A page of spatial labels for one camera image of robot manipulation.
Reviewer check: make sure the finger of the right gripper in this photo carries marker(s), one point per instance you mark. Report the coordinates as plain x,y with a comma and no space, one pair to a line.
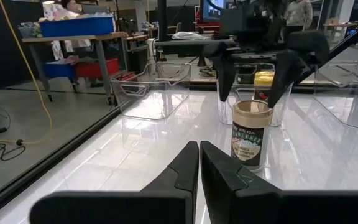
227,71
286,71

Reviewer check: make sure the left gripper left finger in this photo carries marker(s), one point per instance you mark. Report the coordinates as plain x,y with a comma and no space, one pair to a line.
166,205

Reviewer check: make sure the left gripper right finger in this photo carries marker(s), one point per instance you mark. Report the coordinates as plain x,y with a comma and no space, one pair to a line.
244,202

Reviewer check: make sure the yellow lid seasoning jar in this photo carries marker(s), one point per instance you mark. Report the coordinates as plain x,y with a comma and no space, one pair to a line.
265,73
263,81

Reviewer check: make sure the tan lid seasoning jar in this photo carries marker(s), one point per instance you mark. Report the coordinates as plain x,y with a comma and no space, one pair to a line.
249,146

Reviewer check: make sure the clear plastic bin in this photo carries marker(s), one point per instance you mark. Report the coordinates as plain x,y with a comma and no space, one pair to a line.
154,105
346,109
225,112

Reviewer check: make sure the person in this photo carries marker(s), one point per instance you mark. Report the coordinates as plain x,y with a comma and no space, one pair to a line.
297,14
70,5

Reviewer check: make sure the grey desk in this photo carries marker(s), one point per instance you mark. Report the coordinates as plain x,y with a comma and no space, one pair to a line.
182,46

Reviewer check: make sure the clear plastic bag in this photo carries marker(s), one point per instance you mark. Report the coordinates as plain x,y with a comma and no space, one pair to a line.
190,35

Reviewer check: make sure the blue screen monitor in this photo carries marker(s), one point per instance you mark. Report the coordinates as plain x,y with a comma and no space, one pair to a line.
213,9

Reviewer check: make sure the black desk brace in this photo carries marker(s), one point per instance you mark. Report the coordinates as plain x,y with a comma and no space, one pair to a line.
346,40

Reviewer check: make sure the red storage bin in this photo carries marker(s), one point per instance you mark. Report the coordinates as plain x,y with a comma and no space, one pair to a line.
96,68

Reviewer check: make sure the blue storage bin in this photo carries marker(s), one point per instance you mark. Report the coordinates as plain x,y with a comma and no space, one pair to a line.
76,26
59,69

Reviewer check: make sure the grey work table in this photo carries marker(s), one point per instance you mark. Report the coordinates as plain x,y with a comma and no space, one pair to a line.
73,38

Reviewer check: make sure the black table frame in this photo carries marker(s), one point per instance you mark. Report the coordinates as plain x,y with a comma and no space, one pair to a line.
42,168

